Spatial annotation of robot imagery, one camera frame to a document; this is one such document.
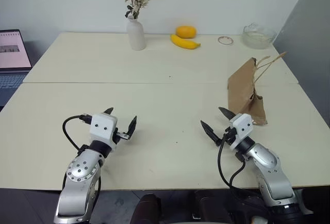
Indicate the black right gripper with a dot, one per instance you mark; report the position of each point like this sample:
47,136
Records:
230,134

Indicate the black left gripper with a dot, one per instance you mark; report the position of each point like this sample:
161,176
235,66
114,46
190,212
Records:
121,135

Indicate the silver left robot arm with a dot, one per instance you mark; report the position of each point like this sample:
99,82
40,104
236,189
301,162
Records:
78,172

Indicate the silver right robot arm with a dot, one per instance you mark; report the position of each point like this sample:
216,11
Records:
270,167

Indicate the brown paper bag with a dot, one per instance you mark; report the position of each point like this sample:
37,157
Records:
245,92

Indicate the white ceramic vase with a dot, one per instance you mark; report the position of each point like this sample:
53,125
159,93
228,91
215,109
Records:
136,35

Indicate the yellow banana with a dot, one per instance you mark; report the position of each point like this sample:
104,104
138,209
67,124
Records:
184,42

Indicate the clear glass bowl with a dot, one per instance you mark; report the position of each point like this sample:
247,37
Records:
257,38

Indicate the dark rounded shape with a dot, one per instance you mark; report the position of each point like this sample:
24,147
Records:
147,209

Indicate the orange fruit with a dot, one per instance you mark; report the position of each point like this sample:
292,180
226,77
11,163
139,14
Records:
186,31

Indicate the grey partition panel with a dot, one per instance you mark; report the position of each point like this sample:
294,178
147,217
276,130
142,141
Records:
306,40

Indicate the open laptop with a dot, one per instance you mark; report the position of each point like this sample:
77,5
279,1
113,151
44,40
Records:
13,53

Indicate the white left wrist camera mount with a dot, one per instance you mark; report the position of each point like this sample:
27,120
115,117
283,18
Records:
102,127

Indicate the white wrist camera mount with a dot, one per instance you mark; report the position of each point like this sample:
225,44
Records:
102,127
243,126

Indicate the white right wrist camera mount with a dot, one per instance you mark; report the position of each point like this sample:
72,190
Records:
243,126

